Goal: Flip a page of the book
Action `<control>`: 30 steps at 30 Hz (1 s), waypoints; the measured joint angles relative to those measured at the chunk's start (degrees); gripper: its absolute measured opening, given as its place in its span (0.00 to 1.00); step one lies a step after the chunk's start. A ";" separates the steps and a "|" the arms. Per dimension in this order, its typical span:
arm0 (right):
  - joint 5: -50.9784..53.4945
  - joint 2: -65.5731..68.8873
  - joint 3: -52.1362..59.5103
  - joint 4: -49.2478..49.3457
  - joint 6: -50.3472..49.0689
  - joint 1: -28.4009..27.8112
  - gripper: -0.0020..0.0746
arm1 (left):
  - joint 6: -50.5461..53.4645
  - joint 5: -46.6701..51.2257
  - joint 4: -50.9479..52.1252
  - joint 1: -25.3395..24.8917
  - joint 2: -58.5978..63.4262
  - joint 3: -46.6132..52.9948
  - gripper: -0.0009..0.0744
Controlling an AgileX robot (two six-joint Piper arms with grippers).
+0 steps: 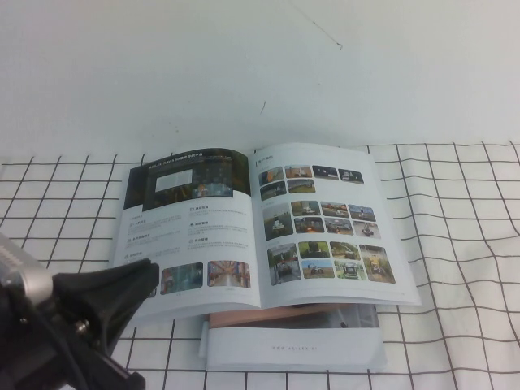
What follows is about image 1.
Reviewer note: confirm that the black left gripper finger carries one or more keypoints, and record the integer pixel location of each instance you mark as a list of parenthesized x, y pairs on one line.
[(105, 280), (118, 321)]

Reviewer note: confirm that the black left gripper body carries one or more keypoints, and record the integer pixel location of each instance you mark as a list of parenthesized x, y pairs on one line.
[(48, 353)]

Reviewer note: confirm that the white product catalogue book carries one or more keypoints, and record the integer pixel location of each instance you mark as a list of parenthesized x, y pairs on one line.
[(252, 243)]

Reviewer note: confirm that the closed white booklet with web address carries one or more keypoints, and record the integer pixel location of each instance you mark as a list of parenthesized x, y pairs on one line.
[(292, 345)]

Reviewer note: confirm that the white tablecloth with black grid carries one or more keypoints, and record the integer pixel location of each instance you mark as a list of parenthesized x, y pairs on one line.
[(467, 264)]

